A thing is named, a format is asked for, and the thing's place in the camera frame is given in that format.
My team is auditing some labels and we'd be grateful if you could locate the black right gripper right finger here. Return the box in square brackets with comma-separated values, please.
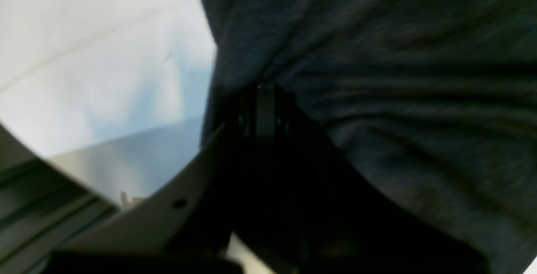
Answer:
[268, 85, 491, 274]

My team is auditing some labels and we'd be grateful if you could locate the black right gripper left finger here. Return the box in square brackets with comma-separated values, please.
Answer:
[44, 86, 274, 274]

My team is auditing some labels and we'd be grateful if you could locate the black t-shirt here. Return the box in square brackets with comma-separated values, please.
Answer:
[201, 0, 537, 274]

